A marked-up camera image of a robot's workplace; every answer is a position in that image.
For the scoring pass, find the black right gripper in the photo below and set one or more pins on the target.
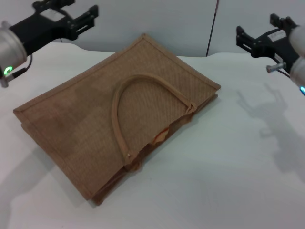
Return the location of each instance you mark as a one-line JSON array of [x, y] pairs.
[[274, 45]]

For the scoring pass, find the brown woven handbag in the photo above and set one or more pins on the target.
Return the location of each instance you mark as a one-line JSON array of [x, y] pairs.
[[95, 112]]

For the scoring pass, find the orange striped bread loaf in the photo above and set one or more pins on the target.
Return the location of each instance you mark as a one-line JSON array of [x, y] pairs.
[[160, 137]]

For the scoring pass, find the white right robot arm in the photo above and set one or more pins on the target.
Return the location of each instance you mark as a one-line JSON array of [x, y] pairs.
[[299, 62]]

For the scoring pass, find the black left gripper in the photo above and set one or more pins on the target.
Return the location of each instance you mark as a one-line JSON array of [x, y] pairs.
[[45, 28]]

